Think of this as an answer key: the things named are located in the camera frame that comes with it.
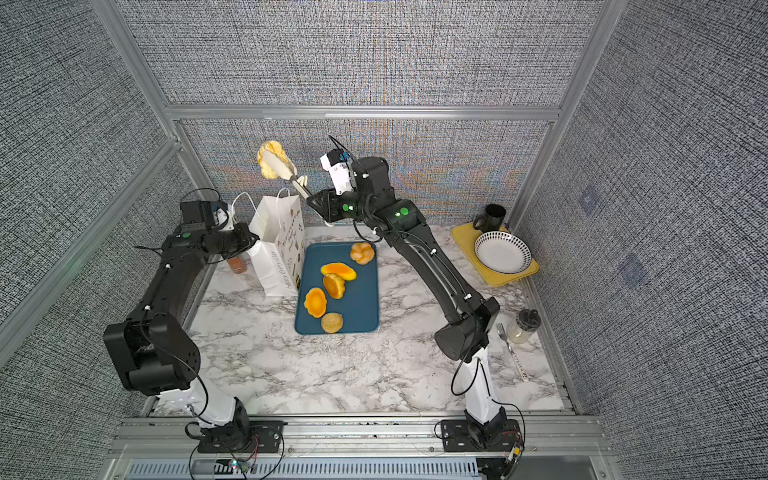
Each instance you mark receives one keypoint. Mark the metal spoon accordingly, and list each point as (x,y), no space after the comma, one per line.
(504,337)

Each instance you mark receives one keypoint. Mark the white bowl with patterned rim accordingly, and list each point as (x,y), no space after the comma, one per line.
(502,252)

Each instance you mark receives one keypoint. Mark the clear jar with black lid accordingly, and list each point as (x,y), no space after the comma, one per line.
(524,326)

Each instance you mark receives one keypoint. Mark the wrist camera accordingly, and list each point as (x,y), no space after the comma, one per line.
(202,212)
(335,164)

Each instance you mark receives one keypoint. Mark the spice jar with black lid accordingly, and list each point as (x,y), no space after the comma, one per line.
(237,265)

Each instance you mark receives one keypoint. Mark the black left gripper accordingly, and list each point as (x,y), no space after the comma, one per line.
(247,238)

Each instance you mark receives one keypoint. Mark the white paper gift bag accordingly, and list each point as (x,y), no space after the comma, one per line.
(279,252)

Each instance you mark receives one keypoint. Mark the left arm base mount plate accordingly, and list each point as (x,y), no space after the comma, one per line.
(260,436)

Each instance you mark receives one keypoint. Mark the knotted braided bread roll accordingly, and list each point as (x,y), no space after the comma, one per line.
(362,253)

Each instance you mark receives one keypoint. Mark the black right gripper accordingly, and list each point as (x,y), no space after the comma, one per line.
(334,203)

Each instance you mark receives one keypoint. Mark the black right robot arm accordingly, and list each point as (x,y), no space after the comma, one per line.
(469,315)

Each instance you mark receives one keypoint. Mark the black mug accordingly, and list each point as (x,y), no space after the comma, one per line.
(491,218)

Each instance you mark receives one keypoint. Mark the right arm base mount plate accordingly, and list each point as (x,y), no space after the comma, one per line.
(464,436)

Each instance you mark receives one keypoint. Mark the teal rectangular tray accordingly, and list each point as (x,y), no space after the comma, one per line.
(360,304)

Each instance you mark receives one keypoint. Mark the yellow cutting board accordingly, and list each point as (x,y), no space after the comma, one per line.
(465,236)

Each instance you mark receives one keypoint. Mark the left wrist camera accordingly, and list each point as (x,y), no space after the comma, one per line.
(202,212)

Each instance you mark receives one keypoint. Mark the small round brown bun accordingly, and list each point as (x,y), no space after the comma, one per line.
(332,323)

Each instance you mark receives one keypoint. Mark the pale waffle-pattern round bread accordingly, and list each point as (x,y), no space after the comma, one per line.
(276,148)

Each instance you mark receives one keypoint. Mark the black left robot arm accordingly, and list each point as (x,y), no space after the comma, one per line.
(150,350)

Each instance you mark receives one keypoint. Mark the aluminium front rail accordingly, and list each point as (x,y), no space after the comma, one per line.
(357,446)

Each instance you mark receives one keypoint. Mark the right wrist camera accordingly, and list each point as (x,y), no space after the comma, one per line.
(335,164)

